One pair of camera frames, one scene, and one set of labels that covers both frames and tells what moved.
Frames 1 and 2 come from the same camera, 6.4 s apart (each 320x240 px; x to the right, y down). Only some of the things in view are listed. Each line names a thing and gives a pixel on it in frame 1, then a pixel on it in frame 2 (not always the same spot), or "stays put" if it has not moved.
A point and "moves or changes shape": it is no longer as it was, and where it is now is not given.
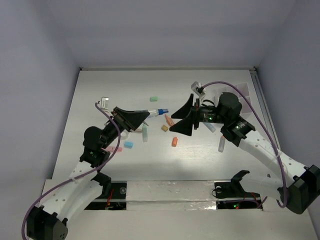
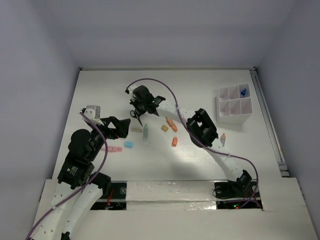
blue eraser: (128, 144) stays put
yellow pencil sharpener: (164, 128) stays put
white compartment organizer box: (246, 106) stays put
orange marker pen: (169, 120) stays put
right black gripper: (185, 126) to (135, 101)
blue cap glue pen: (162, 111) moves or changes shape
